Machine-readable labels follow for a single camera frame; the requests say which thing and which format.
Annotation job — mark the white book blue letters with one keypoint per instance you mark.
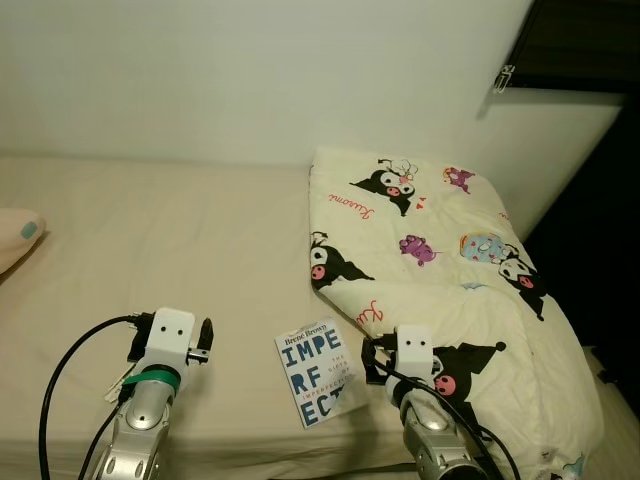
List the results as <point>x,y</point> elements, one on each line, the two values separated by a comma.
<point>315,375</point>

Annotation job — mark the pink pillow orange blotches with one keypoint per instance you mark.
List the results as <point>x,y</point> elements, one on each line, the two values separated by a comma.
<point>18,240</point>

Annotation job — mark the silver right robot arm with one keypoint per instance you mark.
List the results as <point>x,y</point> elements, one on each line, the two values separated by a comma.
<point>440,440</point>

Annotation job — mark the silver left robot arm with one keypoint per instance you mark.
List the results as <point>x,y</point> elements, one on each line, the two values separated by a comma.
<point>140,430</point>

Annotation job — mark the cream cartoon print quilt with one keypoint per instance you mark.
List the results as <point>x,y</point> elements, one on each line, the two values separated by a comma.
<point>440,290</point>

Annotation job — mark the beige sheeted mattress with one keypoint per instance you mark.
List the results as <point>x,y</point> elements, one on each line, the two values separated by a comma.
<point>180,240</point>

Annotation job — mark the silver window latch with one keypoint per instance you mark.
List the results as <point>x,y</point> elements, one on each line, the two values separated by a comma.
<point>505,77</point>

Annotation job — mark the dark window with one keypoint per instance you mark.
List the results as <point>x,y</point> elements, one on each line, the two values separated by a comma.
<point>580,40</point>

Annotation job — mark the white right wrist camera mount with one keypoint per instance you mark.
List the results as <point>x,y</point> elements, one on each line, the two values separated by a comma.
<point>414,355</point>

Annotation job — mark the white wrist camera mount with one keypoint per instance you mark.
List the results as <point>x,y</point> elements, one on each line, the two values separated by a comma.
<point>414,355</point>
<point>168,335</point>

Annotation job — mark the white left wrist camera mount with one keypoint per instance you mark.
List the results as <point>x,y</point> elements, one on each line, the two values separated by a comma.
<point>168,335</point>

